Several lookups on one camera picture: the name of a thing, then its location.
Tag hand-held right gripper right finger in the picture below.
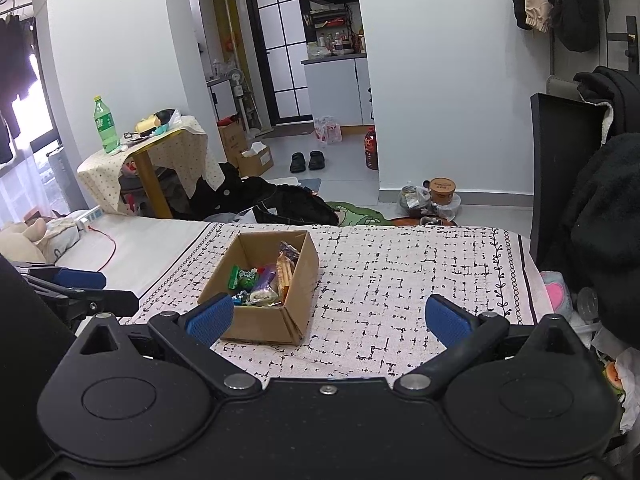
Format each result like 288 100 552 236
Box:
392 294 596 401

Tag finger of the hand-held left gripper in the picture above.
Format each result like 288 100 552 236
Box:
30 287 140 323
15 266 108 293

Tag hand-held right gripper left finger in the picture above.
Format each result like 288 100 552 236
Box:
72 292 263 401

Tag brown cardboard box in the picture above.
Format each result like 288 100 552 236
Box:
196 230 321 347

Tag purple bread packet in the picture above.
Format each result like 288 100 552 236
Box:
252 265 278 306

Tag orange biscuit packet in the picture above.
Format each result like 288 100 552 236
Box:
276 252 301 306

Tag small floral pillow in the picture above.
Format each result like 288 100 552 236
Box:
37 216 82 261

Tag white power strip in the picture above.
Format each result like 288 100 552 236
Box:
70 205 103 233

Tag beige plush toy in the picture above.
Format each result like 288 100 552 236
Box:
0 220 48 264

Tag black stool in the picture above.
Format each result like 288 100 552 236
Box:
119 172 151 216

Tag dark orange-trim mat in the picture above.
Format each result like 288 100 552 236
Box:
390 215 458 227

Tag clear plastic container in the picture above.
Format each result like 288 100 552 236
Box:
435 192 462 221

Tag pink and grey plush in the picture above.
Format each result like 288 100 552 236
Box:
540 270 573 321

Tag wooden side table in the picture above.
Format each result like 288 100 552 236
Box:
122 127 186 220

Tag clear plastic bag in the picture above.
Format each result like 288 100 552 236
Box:
397 185 432 218

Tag brown lidded tub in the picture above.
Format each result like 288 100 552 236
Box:
429 177 458 206

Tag green rug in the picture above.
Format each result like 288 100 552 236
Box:
325 201 386 226

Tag black clothes pile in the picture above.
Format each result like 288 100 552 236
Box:
190 162 341 226

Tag clear plastic packaging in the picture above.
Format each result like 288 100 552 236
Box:
575 287 601 321

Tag green soda bottle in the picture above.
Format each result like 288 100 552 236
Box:
92 95 121 154

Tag small box with white paper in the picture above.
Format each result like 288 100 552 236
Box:
235 141 275 177

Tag small cloth-covered side table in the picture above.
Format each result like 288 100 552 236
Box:
77 116 226 218

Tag yellow and black toy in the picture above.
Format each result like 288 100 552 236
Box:
134 109 182 137

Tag sandwich plush toy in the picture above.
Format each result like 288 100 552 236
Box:
602 360 626 396

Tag tall brown floor box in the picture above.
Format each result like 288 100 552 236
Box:
216 117 251 168

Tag red bottle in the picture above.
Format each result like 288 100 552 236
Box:
362 126 380 171

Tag black chair back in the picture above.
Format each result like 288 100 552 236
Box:
529 92 608 266

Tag black fuzzy coat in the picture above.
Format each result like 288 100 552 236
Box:
542 132 640 346

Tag white plastic bag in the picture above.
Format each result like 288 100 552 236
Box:
612 345 640 433

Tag white mini fridge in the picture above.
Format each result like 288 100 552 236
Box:
207 78 238 121

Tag dark hanging clothes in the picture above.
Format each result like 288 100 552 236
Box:
0 10 38 166

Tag pink plastic bag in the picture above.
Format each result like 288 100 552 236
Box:
312 116 343 145

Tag white standing fan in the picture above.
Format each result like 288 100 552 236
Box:
227 67 251 133

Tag white kitchen cabinet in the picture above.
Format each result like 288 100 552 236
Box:
301 55 373 126

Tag black fleece-lined jacket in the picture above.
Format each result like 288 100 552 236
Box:
574 66 640 136

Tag black framed glass door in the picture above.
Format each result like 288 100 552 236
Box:
242 0 313 126

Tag kitchen shelf with bottles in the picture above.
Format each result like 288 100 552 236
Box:
300 0 366 58

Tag black hanging jacket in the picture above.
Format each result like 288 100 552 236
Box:
512 0 601 53

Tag grey door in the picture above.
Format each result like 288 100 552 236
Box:
549 0 640 96

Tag red cable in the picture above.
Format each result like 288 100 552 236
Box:
85 225 117 273

